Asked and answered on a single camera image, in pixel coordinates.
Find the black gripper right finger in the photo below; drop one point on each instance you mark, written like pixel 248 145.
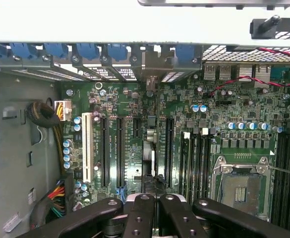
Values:
pixel 179 218

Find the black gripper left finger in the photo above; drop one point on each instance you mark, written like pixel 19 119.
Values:
pixel 139 218

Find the black long expansion slot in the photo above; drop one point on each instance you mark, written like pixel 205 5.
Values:
pixel 105 153
pixel 170 153

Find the CPU socket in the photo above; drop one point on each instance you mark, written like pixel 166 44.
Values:
pixel 241 193

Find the black expansion slot blue latch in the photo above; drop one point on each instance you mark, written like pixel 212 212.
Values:
pixel 120 153

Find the white expansion slot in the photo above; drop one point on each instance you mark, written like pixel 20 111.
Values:
pixel 87 148

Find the short black expansion slot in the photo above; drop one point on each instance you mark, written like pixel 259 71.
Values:
pixel 136 127

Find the green motherboard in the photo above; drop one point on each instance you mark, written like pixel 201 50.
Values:
pixel 130 109

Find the metal locking lever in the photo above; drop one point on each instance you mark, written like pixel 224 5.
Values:
pixel 286 171

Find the white power connector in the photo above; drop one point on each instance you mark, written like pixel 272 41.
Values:
pixel 65 109

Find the metal USB port block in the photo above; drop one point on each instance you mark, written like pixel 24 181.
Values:
pixel 225 72
pixel 210 72

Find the gray power supply unit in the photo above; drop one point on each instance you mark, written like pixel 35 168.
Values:
pixel 6 148

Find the metal network port block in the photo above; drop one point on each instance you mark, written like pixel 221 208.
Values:
pixel 246 72

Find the metal rear port block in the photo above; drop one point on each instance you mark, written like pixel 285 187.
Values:
pixel 262 73

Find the black open PC case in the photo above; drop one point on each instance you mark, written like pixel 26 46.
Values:
pixel 234 53

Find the teal port connector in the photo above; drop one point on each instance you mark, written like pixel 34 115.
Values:
pixel 286 74

